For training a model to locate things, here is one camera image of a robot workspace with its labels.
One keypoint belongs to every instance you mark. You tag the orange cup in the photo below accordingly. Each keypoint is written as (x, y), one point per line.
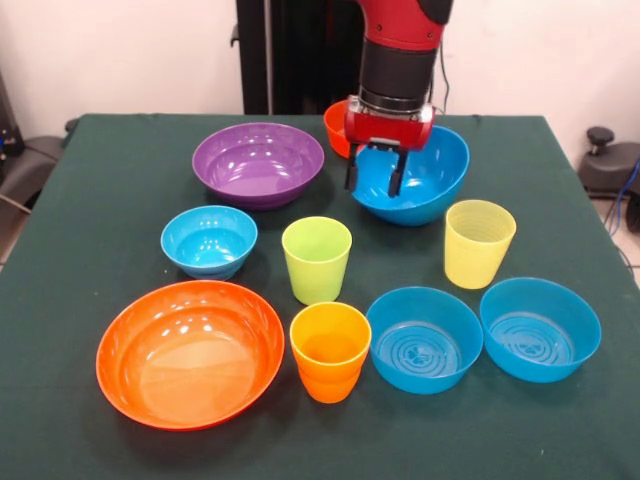
(327, 370)

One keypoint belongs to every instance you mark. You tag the black equipment box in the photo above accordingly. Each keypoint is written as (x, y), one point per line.
(7, 120)

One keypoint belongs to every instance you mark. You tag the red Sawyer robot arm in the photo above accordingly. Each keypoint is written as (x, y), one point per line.
(400, 65)

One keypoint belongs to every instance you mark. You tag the dark green table cloth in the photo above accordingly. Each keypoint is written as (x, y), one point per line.
(75, 250)

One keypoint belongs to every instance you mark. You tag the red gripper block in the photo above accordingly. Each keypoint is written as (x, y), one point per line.
(390, 130)

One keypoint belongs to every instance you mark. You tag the small red-orange bowl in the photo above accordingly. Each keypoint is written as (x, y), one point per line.
(334, 135)

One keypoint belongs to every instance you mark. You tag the purple bowl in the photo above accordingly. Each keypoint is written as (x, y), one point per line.
(257, 170)

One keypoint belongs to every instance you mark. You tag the black pedestal foot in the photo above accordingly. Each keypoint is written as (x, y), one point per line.
(30, 165)
(610, 170)

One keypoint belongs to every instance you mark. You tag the large deep blue bowl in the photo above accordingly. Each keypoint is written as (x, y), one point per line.
(425, 190)

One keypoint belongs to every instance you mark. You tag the small light blue bowl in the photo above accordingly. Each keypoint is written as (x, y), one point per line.
(210, 245)

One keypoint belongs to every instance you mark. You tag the green cup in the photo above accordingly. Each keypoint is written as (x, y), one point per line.
(315, 280)

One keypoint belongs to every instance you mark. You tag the large orange bowl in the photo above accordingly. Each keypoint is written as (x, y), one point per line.
(190, 360)

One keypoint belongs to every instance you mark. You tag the yellow cup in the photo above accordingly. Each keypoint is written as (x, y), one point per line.
(475, 260)

